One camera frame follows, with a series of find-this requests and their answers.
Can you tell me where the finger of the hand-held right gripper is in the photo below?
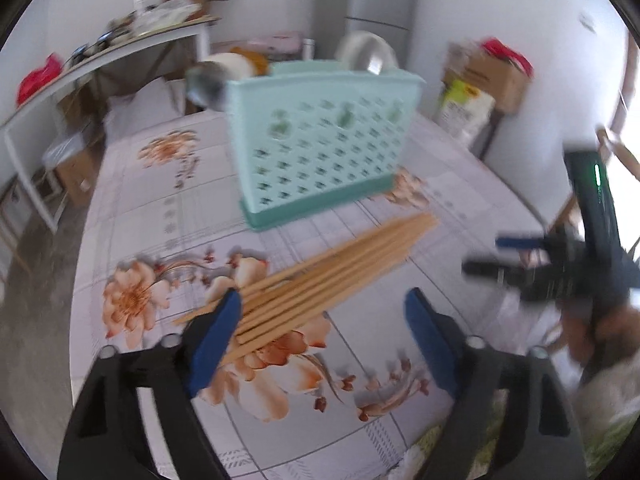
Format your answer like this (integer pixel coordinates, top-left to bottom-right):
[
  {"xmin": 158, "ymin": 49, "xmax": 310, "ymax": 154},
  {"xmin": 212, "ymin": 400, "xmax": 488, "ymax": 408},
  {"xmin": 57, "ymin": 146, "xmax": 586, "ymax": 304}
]
[
  {"xmin": 495, "ymin": 234, "xmax": 556, "ymax": 254},
  {"xmin": 461, "ymin": 257, "xmax": 531, "ymax": 287}
]

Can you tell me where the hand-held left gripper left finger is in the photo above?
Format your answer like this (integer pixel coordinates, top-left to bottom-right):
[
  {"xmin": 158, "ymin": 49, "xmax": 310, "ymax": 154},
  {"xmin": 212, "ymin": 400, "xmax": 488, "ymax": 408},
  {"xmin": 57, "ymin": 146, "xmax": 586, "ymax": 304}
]
[{"xmin": 57, "ymin": 287, "xmax": 244, "ymax": 480}]

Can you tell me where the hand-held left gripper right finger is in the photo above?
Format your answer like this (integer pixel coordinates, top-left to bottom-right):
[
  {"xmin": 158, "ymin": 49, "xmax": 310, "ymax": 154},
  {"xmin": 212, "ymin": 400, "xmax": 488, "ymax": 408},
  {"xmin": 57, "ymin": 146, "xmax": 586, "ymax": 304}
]
[{"xmin": 404, "ymin": 287, "xmax": 588, "ymax": 480}]

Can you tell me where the bundle of wooden chopsticks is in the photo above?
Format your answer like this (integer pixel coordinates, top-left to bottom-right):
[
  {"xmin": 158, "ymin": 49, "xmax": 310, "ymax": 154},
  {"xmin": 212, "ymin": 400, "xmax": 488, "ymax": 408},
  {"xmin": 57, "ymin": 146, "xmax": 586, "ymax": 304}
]
[{"xmin": 172, "ymin": 212, "xmax": 441, "ymax": 361}]

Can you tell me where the teal plastic utensil holder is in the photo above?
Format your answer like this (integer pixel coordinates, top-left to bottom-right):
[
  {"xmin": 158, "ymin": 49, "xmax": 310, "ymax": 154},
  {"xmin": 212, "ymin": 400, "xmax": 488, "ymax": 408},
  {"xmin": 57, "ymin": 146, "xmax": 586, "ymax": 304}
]
[{"xmin": 223, "ymin": 58, "xmax": 427, "ymax": 231}]

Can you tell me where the white plastic ladle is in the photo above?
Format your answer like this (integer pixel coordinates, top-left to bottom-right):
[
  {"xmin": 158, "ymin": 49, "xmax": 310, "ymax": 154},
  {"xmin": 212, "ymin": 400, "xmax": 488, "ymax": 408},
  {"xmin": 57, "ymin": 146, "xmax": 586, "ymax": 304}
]
[{"xmin": 335, "ymin": 30, "xmax": 396, "ymax": 73}]

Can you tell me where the person's right hand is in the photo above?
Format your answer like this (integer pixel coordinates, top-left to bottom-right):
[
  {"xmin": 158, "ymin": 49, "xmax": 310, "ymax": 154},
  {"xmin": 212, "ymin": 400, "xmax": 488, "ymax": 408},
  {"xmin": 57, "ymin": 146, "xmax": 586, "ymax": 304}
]
[{"xmin": 550, "ymin": 305, "xmax": 640, "ymax": 386}]

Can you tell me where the light wooden chair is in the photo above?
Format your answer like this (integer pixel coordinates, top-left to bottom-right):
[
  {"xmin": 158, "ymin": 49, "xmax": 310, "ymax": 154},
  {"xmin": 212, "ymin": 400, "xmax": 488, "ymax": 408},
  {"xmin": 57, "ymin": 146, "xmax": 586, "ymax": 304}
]
[{"xmin": 542, "ymin": 127, "xmax": 640, "ymax": 241}]

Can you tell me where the floral tablecloth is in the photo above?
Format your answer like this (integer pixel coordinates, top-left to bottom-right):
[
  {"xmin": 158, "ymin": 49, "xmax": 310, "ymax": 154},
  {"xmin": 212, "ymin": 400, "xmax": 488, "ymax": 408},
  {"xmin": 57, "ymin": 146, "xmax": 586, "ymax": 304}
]
[{"xmin": 70, "ymin": 107, "xmax": 591, "ymax": 480}]

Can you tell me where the white green rice bag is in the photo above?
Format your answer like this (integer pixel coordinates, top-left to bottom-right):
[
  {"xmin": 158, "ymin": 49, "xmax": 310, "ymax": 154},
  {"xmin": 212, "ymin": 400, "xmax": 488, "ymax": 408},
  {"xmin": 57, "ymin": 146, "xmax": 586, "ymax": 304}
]
[{"xmin": 432, "ymin": 80, "xmax": 496, "ymax": 141}]

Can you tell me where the large cardboard box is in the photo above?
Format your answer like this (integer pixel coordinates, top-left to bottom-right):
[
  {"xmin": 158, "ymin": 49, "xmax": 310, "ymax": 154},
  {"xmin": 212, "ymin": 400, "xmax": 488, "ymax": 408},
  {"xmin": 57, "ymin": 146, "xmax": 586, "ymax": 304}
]
[{"xmin": 442, "ymin": 40, "xmax": 533, "ymax": 113}]

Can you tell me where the red cloth bag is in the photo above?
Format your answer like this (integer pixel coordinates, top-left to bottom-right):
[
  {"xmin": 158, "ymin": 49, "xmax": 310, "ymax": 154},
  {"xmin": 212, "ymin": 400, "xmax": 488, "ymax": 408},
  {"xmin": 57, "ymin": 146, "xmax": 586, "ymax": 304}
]
[{"xmin": 480, "ymin": 37, "xmax": 535, "ymax": 78}]

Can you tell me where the white plastic sack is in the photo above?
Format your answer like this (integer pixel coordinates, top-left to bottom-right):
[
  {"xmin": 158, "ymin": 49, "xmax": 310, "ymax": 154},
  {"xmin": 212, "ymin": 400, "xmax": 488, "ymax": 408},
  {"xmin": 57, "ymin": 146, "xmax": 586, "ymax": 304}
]
[{"xmin": 102, "ymin": 77, "xmax": 188, "ymax": 141}]

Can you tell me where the grey refrigerator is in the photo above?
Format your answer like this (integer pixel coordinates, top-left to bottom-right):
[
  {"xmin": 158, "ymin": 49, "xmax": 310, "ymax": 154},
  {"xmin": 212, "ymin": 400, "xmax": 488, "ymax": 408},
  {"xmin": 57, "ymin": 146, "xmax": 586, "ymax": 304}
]
[{"xmin": 344, "ymin": 0, "xmax": 421, "ymax": 68}]

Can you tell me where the yellow plastic bag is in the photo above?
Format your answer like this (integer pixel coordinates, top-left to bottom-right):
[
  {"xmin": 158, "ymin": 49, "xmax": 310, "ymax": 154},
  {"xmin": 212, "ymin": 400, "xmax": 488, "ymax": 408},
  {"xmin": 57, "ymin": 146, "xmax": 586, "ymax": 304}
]
[{"xmin": 230, "ymin": 47, "xmax": 273, "ymax": 76}]

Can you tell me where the pink flat box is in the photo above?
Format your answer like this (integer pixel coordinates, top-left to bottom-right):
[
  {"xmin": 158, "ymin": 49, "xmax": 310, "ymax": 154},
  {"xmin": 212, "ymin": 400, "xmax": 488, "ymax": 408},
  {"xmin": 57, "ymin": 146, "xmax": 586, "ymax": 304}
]
[{"xmin": 247, "ymin": 31, "xmax": 306, "ymax": 58}]

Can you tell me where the white table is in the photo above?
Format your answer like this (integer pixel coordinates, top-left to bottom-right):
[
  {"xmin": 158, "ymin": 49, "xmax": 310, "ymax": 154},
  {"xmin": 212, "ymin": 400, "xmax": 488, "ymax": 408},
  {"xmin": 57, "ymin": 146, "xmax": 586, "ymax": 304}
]
[{"xmin": 0, "ymin": 15, "xmax": 221, "ymax": 233}]

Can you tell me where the red plastic bag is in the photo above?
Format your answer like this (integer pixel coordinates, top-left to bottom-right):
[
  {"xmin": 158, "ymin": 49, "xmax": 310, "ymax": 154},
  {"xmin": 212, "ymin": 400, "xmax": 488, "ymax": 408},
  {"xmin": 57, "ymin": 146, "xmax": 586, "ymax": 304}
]
[{"xmin": 17, "ymin": 52, "xmax": 66, "ymax": 106}]

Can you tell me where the white plastic bag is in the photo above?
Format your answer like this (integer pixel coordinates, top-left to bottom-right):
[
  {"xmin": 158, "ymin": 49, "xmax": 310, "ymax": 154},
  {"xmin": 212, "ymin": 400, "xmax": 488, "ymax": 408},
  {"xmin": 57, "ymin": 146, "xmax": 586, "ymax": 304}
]
[{"xmin": 132, "ymin": 2, "xmax": 203, "ymax": 36}]

